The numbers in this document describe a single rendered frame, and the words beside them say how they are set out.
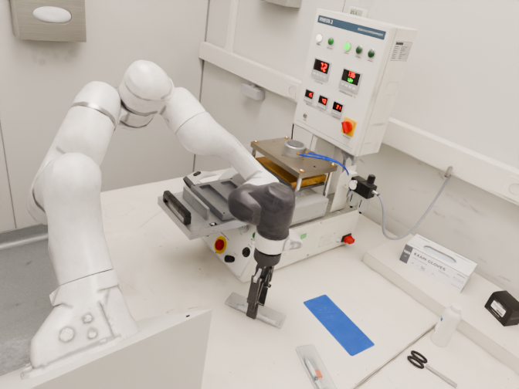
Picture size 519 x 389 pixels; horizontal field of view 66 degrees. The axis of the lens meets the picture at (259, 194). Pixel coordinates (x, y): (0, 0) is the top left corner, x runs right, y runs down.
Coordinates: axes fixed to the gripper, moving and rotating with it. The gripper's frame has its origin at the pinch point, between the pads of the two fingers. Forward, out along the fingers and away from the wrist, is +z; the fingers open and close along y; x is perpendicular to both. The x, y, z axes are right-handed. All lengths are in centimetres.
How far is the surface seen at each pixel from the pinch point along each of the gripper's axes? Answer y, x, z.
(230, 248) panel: -17.7, -18.3, -1.1
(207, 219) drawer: -5.4, -22.1, -17.6
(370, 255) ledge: -47, 26, 0
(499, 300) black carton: -39, 68, -6
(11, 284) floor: -21, -140, 80
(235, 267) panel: -13.3, -13.4, 2.1
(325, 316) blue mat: -11.5, 19.3, 4.5
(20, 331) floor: -2, -111, 80
